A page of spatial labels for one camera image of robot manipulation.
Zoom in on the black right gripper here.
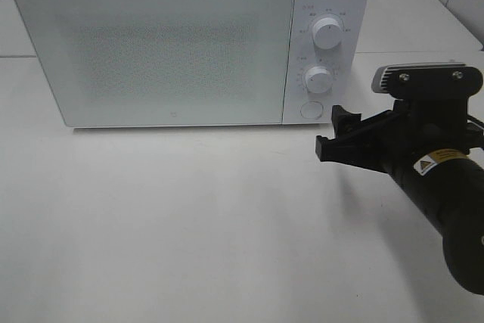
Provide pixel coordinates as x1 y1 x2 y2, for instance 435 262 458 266
315 104 476 183

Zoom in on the white round door button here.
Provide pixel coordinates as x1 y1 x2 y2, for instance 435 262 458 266
300 101 324 120

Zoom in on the white timer knob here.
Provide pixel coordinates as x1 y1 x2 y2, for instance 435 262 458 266
305 67 334 94

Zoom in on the white microwave door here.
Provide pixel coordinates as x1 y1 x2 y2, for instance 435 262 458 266
15 0 293 127

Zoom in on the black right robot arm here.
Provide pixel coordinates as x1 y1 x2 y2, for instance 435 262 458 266
315 101 483 295

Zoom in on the white upper power knob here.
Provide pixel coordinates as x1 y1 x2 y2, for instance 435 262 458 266
310 14 343 50

